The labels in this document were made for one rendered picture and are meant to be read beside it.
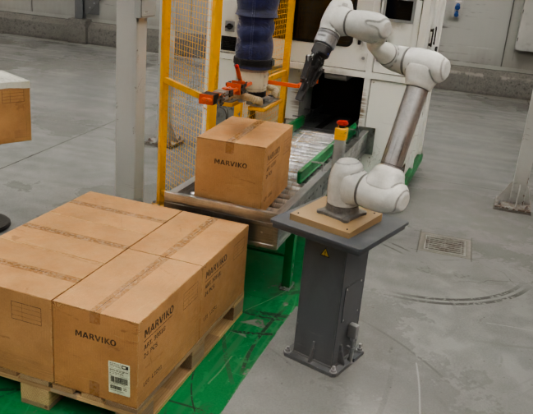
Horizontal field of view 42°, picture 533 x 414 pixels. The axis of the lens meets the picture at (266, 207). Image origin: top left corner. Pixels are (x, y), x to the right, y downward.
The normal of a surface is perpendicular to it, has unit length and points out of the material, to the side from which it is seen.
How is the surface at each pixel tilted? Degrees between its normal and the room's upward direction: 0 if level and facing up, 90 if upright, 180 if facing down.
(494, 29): 90
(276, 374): 0
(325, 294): 90
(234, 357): 0
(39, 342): 90
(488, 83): 90
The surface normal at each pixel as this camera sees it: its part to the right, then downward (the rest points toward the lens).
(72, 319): -0.33, 0.30
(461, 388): 0.08, -0.94
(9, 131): 0.70, 0.30
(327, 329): -0.59, 0.23
